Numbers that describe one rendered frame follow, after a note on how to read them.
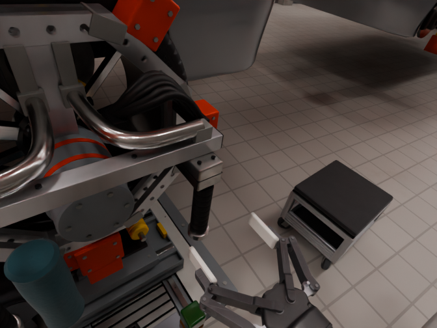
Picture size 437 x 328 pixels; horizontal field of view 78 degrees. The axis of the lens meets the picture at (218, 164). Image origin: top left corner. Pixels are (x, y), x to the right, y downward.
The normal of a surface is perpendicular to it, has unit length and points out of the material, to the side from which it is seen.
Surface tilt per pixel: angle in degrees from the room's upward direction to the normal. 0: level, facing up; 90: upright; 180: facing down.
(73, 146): 4
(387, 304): 0
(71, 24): 90
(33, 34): 90
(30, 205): 90
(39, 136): 0
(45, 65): 90
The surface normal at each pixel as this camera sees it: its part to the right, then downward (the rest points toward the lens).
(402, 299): 0.13, -0.75
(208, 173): 0.59, 0.58
